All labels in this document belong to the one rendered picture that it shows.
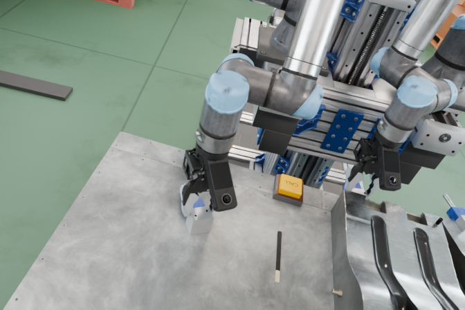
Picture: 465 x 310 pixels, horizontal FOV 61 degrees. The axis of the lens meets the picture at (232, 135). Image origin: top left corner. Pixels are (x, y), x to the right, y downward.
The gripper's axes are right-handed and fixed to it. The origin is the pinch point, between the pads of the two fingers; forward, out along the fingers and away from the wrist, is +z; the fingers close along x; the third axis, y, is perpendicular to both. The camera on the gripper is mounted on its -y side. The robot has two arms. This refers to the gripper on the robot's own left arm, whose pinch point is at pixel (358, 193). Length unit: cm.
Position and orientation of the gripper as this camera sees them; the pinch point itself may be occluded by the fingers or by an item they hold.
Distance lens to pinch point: 114.9
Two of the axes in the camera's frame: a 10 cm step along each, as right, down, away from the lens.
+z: -2.3, 7.5, 6.2
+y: -0.1, -6.4, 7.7
